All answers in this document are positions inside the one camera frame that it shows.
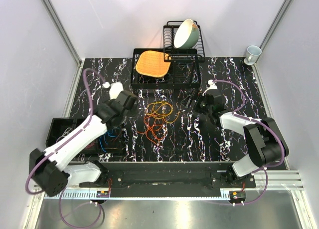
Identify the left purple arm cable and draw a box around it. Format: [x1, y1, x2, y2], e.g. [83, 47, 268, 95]
[25, 68, 110, 228]

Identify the white mug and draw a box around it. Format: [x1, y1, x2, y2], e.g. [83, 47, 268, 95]
[244, 45, 262, 65]

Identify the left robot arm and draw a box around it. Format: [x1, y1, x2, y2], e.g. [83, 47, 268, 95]
[27, 90, 138, 197]

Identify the orange cable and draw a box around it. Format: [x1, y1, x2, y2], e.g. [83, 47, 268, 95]
[136, 115, 167, 145]

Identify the black sorting bin middle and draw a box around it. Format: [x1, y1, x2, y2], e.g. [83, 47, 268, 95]
[73, 118, 99, 154]

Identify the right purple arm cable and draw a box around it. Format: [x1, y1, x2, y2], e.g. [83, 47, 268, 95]
[208, 79, 287, 205]

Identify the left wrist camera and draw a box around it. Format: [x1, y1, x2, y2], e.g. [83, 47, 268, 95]
[102, 82, 124, 99]

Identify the black sorting bin right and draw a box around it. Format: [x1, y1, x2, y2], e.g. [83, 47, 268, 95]
[97, 126, 123, 155]

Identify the brown cable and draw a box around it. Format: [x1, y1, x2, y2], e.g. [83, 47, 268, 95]
[104, 129, 124, 150]

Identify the black sorting bin left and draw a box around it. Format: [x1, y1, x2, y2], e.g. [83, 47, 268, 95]
[45, 118, 74, 147]

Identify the black dish rack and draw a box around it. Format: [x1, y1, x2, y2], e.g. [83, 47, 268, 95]
[131, 21, 205, 89]

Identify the blue cable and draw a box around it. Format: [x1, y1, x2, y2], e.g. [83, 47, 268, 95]
[99, 128, 123, 152]

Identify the black sorting bin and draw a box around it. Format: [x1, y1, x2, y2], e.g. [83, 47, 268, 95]
[73, 118, 99, 154]
[45, 118, 74, 147]
[97, 126, 123, 155]

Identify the yellow cable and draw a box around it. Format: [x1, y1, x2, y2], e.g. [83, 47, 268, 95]
[145, 101, 179, 124]

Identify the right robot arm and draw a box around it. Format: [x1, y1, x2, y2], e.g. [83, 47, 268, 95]
[183, 89, 289, 187]

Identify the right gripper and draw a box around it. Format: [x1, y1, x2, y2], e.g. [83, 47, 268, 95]
[181, 89, 212, 115]

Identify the green white bowl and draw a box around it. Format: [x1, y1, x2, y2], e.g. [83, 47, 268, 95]
[173, 19, 200, 49]

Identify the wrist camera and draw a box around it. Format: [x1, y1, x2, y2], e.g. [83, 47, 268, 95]
[202, 79, 219, 96]
[102, 82, 124, 99]

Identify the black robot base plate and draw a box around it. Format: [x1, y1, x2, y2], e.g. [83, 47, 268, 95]
[79, 161, 256, 190]

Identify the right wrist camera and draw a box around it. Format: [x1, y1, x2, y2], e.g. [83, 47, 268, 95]
[202, 79, 219, 96]

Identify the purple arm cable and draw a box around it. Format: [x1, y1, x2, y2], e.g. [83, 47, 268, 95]
[25, 68, 110, 228]
[208, 79, 287, 205]

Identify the white cable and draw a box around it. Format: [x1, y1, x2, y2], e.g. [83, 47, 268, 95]
[56, 128, 74, 142]

